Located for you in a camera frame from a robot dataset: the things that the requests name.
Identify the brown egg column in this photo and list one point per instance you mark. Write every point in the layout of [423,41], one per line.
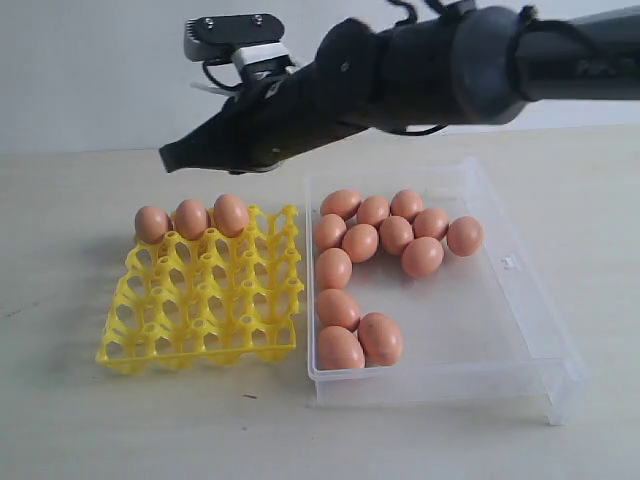
[336,307]

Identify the brown egg slot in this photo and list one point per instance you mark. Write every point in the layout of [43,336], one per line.
[381,339]
[191,219]
[151,224]
[230,215]

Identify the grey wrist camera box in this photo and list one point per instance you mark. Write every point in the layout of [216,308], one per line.
[246,41]

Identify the yellow plastic egg tray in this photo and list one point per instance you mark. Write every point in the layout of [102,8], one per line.
[214,299]

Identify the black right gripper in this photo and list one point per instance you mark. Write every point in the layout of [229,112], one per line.
[263,127]

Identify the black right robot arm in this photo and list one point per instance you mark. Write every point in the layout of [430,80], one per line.
[466,66]

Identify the clear plastic bin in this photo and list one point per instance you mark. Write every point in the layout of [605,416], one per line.
[479,327]

